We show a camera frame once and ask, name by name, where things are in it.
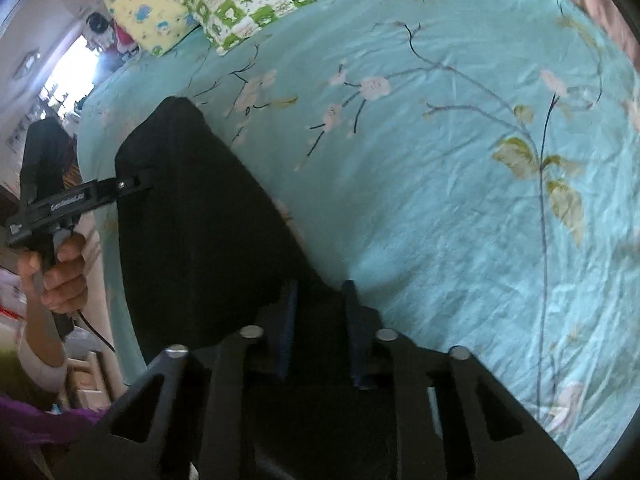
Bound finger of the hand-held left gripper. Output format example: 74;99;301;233
113;174;153;198

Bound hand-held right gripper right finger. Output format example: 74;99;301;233
342;280;581;480

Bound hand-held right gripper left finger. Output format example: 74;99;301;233
59;280;300;480

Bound black pants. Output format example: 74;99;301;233
114;96;386;391

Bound person's left forearm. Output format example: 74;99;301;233
18;305;76;385

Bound person's left hand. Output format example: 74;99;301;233
18;234;89;317

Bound teal floral bed sheet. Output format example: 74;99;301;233
75;0;640;478

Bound yellow printed pillow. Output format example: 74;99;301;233
100;0;201;57

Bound pink blanket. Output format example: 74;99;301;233
542;0;640;68

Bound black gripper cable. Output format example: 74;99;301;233
75;310;132;391

